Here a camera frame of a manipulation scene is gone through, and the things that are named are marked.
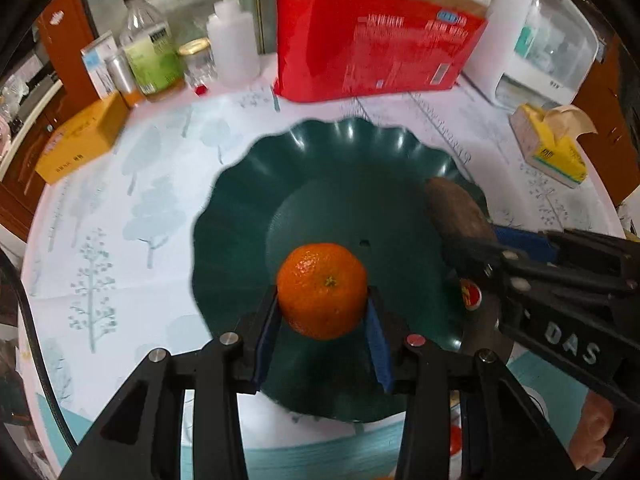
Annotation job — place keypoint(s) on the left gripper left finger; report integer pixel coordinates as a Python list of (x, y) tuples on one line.
[(138, 433)]

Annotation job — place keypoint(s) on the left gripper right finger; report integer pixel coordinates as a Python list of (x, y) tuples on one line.
[(504, 435)]

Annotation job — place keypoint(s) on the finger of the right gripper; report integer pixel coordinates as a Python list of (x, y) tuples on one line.
[(585, 324), (577, 249)]

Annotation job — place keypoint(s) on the overripe brown banana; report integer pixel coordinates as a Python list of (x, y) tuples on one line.
[(458, 220)]

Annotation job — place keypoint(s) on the mandarin orange without stem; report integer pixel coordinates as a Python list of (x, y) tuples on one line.
[(322, 291)]

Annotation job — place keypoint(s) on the large yellow orange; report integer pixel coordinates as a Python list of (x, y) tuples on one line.
[(471, 294)]

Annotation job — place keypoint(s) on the person's hand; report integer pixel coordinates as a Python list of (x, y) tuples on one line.
[(587, 445)]

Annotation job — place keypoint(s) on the teal striped floral placemat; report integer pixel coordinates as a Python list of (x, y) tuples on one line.
[(281, 444)]

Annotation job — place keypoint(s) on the yellow tissue pack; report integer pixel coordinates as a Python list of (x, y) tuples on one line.
[(548, 140)]

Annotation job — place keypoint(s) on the white appliance with clear lid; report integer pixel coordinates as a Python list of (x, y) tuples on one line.
[(532, 51)]

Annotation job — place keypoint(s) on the dark green scalloped plate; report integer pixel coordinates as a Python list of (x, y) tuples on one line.
[(350, 183)]

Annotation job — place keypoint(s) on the yellow cardboard box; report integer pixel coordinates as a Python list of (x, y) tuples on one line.
[(83, 138)]

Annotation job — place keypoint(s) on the red paper cup package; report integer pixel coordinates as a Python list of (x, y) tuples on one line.
[(334, 49)]

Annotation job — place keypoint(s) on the clear bottle green label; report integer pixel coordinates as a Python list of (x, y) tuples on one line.
[(150, 50)]

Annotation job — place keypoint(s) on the silver metal can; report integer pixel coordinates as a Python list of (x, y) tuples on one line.
[(123, 78)]

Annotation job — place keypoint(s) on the small glass jar gold lid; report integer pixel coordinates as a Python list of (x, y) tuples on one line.
[(197, 59)]

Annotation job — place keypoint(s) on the white blue small carton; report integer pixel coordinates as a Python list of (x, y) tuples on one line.
[(94, 57)]

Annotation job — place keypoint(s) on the white plastic squeeze bottle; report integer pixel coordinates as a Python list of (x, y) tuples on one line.
[(231, 35)]

